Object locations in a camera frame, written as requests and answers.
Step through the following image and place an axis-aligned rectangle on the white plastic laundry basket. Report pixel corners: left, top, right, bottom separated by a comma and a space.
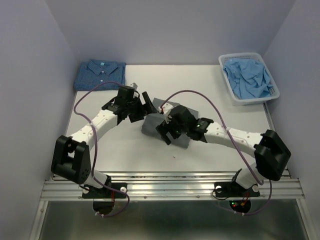
218, 52, 280, 106

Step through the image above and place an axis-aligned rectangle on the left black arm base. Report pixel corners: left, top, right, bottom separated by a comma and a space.
81, 182, 128, 199

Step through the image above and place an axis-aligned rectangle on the folded blue checked shirt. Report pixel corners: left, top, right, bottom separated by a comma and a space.
73, 59, 126, 92

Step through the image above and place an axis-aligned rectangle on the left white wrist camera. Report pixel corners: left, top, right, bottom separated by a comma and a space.
129, 82, 138, 90

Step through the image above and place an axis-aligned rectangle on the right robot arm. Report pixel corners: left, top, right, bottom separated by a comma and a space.
156, 103, 291, 195

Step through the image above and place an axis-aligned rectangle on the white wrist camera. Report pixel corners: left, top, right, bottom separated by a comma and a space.
158, 103, 174, 123
129, 82, 138, 90

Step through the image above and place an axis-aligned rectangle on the light blue crumpled shirt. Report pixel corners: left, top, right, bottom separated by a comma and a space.
223, 58, 273, 100

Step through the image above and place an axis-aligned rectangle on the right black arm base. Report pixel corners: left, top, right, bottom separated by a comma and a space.
211, 181, 261, 199

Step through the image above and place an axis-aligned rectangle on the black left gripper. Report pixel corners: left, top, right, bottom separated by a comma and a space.
126, 91, 157, 123

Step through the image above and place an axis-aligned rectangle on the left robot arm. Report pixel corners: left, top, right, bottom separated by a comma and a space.
51, 85, 157, 197

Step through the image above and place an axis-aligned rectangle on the aluminium mounting rail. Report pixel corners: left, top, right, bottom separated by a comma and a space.
40, 170, 305, 202

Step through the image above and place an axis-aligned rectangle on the grey long sleeve shirt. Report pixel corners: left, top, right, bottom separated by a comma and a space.
141, 98, 199, 149

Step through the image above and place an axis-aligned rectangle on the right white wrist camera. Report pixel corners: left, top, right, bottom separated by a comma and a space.
158, 103, 174, 123

